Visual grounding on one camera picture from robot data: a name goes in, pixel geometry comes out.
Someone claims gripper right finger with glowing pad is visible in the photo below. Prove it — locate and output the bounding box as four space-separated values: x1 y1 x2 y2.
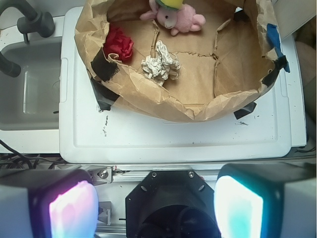
213 162 317 238

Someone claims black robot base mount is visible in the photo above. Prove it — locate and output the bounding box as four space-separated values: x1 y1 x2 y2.
125 171 221 238

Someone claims white paper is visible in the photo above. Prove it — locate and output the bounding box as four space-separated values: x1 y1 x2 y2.
141 40 181 86

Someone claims crumpled red paper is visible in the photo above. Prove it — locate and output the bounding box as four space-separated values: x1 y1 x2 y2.
103 24 134 61

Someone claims pink plush bunny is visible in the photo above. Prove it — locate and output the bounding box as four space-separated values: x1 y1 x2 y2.
140 0 206 36

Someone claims white plastic tray lid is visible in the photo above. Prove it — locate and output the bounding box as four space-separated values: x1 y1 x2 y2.
59 7 307 165

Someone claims grey toy sink basin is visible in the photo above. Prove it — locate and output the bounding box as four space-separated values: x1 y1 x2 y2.
0 37 61 131

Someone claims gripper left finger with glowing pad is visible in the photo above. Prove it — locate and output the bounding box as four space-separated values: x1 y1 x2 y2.
0 169 99 238

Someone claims black cables bundle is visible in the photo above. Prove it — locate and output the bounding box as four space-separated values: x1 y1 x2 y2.
0 138 72 172

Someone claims brown paper bag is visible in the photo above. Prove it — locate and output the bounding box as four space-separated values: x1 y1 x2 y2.
75 0 283 122

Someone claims blue tape strip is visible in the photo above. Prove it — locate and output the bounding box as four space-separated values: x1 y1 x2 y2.
266 23 290 73

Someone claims dark grey toy faucet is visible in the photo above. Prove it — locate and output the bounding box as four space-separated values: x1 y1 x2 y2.
0 0 55 77

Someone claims aluminium extrusion rail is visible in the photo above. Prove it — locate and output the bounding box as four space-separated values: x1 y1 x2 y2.
82 163 223 185

